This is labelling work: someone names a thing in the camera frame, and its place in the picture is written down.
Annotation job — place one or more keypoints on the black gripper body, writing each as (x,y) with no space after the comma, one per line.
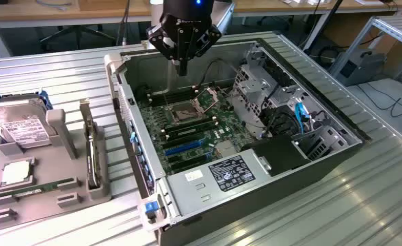
(187,12)

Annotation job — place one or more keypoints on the black graphics card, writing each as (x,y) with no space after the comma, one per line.
(92,159)

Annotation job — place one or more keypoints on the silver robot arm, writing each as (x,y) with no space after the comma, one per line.
(226,18)

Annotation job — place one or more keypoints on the black stand pole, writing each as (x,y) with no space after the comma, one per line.
(125,25)

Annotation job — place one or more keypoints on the small black chair base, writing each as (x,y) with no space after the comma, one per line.
(273,19)

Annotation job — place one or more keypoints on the silver drive cage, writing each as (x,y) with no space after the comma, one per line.
(253,84)

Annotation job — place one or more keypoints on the long wooden desk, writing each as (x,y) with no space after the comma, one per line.
(273,9)

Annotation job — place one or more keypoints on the black RAM slot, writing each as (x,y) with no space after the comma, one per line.
(171,92)
(187,124)
(175,98)

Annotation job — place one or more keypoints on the metal socket cover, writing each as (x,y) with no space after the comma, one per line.
(206,98)

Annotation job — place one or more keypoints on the large black chair base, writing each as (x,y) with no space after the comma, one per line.
(79,28)

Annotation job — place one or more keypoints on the thin locking lever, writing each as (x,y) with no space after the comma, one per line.
(167,102)

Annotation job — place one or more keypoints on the CPU socket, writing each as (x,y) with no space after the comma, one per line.
(183,112)

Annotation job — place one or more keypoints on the green motherboard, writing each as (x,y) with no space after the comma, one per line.
(231,128)

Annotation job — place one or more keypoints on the installed RAM stick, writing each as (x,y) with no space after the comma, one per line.
(190,131)

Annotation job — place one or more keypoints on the long black expansion slot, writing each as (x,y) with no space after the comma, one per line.
(182,142)

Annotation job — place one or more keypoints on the silver chipset heatsink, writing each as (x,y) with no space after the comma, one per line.
(226,148)

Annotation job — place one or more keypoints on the blue expansion slot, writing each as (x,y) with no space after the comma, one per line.
(183,150)

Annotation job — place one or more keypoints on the grey control box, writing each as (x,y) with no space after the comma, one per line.
(361,69)

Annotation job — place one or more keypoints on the black plastic shroud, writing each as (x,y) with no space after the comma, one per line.
(276,156)

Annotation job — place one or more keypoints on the silver hard disk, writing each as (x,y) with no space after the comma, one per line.
(19,123)

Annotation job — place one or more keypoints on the metal disk bay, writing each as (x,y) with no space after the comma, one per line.
(318,148)

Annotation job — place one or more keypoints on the silver power supply unit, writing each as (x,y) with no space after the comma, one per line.
(201,189)

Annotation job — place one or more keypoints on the grey parts rack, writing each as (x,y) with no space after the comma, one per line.
(47,174)

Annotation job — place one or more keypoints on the black open PC case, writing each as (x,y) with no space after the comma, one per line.
(290,194)

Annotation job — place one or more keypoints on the blue case latch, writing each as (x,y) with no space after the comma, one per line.
(151,207)

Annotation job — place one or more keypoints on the silver CPU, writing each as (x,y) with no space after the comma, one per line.
(16,173)

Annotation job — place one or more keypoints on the green RAM stick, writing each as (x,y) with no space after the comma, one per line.
(34,189)

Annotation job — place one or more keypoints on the wooden desk with white frame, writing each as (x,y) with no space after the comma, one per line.
(16,12)

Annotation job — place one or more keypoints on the aluminium frame table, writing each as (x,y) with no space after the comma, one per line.
(392,28)

